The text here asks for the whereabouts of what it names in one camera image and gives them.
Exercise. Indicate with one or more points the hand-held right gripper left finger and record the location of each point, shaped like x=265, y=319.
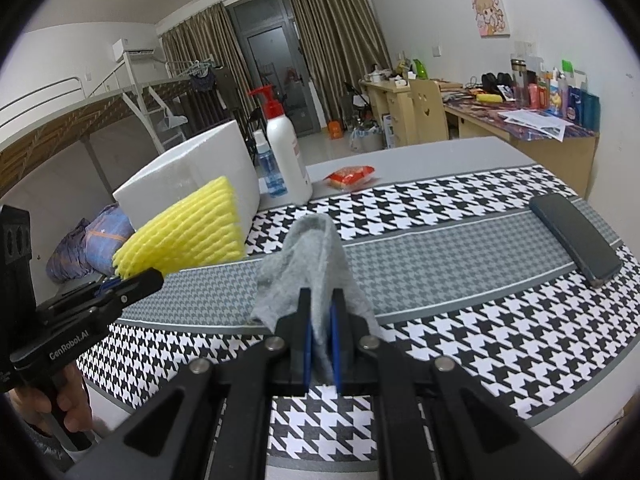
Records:
x=307, y=360

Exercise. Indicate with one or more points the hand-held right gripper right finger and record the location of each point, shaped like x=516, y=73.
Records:
x=336, y=355

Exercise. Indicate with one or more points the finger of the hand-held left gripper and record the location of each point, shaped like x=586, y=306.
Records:
x=135, y=285

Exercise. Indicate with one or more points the yellow foam net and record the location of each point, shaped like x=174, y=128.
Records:
x=185, y=230

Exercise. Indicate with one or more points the grey sock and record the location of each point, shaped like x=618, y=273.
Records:
x=310, y=255

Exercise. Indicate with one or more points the white foam box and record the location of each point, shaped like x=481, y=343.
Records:
x=200, y=160

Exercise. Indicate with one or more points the person's left forearm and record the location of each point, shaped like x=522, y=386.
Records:
x=35, y=452

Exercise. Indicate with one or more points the person's left hand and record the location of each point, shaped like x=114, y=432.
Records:
x=80, y=405

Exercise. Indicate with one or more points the blue bedding bundle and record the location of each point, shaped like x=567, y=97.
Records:
x=95, y=240

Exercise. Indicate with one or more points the houndstooth table cloth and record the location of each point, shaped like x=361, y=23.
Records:
x=450, y=240

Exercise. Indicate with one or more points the red snack packet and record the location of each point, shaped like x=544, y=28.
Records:
x=350, y=177

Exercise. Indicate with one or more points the white metal bunk bed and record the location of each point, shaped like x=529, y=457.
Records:
x=45, y=130

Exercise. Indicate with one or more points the blue spray bottle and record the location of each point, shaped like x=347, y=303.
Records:
x=272, y=170

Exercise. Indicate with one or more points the white pump bottle red top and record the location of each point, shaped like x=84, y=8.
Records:
x=287, y=155

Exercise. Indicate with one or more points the hanging dark clothes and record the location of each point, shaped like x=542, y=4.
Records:
x=202, y=82

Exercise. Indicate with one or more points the bucket with bags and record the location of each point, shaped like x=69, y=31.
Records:
x=367, y=139

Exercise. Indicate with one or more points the orange container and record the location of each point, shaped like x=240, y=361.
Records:
x=335, y=130

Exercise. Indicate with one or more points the white air conditioner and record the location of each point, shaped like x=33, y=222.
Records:
x=132, y=47

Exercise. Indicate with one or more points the brown curtain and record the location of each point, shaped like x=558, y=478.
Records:
x=200, y=50
x=335, y=50

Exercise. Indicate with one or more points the light wooden desk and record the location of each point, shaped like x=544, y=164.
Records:
x=395, y=110

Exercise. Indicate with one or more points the wooden chair with smiley cutout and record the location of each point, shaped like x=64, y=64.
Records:
x=427, y=115

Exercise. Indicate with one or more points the glass balcony door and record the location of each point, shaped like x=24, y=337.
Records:
x=270, y=60

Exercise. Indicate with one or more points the black phone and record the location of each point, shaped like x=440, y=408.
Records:
x=575, y=240

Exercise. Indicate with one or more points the wooden desk with patterned cover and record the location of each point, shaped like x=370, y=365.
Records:
x=550, y=155

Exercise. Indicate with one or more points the green plastic jug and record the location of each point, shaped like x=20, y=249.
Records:
x=419, y=70

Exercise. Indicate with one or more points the yellow pouch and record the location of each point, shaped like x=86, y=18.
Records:
x=488, y=98

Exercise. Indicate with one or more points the printed paper sheets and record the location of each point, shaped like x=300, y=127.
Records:
x=540, y=122

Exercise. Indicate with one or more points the cluster of toiletry bottles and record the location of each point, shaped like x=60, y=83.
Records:
x=575, y=105

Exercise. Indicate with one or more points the pink cartoon wall poster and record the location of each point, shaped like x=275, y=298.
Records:
x=490, y=12

